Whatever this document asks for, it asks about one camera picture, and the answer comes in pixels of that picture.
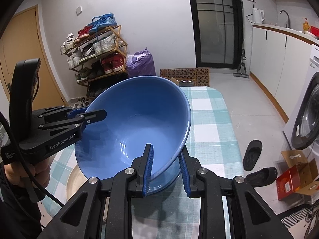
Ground white washing machine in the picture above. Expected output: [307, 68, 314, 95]
[283, 43, 319, 155]

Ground cream ridged plate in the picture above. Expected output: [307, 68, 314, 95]
[67, 166, 91, 206]

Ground chrome kitchen faucet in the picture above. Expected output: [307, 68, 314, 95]
[280, 9, 291, 28]

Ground black slipper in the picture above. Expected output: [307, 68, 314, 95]
[245, 167, 278, 187]
[242, 139, 263, 172]

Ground grey floor mop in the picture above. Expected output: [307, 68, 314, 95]
[233, 0, 250, 79]

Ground person's left hand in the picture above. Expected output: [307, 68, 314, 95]
[4, 157, 53, 191]

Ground pile of dark shoes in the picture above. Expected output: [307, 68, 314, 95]
[71, 96, 91, 109]

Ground small brown patterned doormat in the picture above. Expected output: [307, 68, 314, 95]
[196, 67, 210, 87]

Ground red cardboard box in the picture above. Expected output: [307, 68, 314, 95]
[275, 150, 319, 201]

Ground purple plastic bag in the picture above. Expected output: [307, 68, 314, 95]
[126, 47, 157, 77]

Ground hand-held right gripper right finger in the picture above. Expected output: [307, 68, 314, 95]
[178, 151, 293, 239]

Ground large brown patterned doormat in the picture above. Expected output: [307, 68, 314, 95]
[159, 68, 197, 85]

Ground black framed glass door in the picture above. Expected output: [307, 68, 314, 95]
[186, 0, 246, 69]

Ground black white striped mat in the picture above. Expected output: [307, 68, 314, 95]
[280, 203, 319, 229]

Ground wooden door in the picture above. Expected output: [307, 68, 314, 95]
[0, 5, 68, 110]

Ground wooden shoe rack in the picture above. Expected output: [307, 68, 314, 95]
[60, 25, 129, 100]

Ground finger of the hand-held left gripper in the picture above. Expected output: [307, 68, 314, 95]
[37, 109, 107, 144]
[31, 105, 88, 125]

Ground white electric kettle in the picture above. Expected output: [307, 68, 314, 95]
[252, 8, 265, 23]

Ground white kitchen cabinets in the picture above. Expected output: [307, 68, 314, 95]
[249, 22, 314, 123]

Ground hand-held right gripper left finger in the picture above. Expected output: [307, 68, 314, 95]
[37, 143, 154, 239]

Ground group of assorted sneakers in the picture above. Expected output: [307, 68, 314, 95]
[60, 13, 125, 82]

